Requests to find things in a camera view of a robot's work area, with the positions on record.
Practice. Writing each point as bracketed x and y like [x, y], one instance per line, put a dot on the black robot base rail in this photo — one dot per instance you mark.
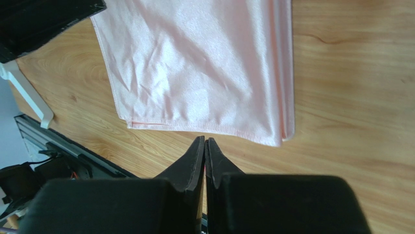
[45, 143]

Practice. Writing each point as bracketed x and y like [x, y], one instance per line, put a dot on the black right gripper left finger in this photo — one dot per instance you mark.
[182, 209]

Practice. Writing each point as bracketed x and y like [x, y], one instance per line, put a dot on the pink cloth napkin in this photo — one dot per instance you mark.
[211, 66]

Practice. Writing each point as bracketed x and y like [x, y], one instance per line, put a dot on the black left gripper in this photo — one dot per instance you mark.
[27, 25]

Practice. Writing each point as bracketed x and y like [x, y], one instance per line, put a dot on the metal clothes rack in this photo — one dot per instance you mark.
[11, 72]

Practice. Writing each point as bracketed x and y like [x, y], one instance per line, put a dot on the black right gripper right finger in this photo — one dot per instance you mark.
[217, 166]

